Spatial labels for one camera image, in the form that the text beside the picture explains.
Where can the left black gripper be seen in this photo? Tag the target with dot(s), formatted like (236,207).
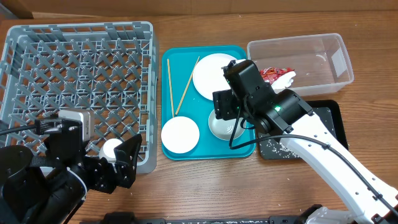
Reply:
(126,166)

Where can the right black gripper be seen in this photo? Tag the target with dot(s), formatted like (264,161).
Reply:
(221,104)

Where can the white paper cup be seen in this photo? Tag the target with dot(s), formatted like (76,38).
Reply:
(107,150)

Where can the metal bowl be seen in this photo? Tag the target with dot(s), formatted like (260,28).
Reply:
(220,128)

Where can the large white plate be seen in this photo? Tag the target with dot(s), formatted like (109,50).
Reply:
(208,74)

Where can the wooden chopstick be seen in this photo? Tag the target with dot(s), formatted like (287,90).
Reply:
(186,87)
(170,88)

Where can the red snack wrapper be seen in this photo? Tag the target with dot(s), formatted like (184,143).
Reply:
(272,73)

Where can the small pink plate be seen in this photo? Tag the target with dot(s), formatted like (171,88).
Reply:
(180,134)

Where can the white rice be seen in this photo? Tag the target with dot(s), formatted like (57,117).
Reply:
(271,149)

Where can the white napkin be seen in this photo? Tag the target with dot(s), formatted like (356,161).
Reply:
(284,81)

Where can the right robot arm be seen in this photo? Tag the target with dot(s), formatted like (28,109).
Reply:
(286,117)

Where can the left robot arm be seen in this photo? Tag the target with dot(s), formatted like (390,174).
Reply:
(48,189)

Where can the teal serving tray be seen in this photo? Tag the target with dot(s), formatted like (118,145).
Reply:
(195,106)

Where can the grey plastic dish rack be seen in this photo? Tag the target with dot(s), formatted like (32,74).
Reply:
(109,68)

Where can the black plastic tray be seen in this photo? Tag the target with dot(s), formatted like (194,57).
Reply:
(337,119)

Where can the clear plastic bin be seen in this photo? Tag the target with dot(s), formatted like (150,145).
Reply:
(321,62)

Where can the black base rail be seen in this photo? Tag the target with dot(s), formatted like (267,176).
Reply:
(129,218)

